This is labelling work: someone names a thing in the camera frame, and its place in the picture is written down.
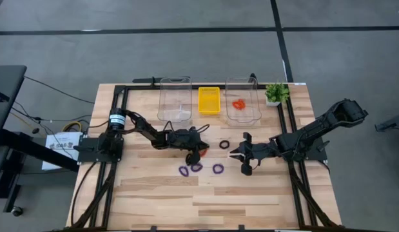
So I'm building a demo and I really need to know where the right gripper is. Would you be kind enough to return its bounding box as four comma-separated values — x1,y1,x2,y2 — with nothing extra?
229,131,280,177

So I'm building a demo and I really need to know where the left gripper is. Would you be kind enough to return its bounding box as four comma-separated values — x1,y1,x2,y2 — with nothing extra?
166,127,210,166

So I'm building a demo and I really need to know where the yellow plastic basket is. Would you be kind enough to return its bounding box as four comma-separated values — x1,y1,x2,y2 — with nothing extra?
198,86,222,115

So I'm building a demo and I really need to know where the clear plastic bin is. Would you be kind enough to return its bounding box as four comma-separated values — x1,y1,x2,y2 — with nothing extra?
157,76,193,123
224,76,262,126

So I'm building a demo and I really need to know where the green plant in white pot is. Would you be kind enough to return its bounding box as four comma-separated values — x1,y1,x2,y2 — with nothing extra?
265,82,290,108

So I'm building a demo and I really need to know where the white printed paper sheet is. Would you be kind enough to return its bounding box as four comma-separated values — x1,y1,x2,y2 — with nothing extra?
41,131,84,171

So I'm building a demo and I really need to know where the black stand foot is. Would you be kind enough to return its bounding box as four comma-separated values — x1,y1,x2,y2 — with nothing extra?
375,112,399,133

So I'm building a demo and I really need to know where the black desk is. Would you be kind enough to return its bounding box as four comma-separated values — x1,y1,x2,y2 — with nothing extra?
0,65,79,213

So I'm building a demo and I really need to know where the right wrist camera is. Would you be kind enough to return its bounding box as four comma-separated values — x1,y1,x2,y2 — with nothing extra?
253,143,269,157

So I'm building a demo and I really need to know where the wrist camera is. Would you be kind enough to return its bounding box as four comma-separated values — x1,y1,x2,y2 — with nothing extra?
179,128,197,140
253,143,269,157

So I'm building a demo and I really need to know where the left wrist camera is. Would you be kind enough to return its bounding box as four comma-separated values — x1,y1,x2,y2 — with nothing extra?
179,128,197,140

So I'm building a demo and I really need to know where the black camera cable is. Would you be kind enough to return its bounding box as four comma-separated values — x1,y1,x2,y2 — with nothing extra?
163,121,210,133

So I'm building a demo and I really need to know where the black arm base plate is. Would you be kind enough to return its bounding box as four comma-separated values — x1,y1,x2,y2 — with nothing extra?
73,135,123,163
280,135,329,162

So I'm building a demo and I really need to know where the black aluminium table frame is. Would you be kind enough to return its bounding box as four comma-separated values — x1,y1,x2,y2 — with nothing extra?
65,73,344,232

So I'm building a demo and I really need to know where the yellow cable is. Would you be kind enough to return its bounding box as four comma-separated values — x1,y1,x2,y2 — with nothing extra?
61,121,83,133

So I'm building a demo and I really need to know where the thick black cable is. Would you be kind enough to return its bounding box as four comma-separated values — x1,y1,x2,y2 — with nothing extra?
70,160,100,226

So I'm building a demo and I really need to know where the thin black cable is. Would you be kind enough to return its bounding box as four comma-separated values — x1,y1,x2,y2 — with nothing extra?
24,75,95,105

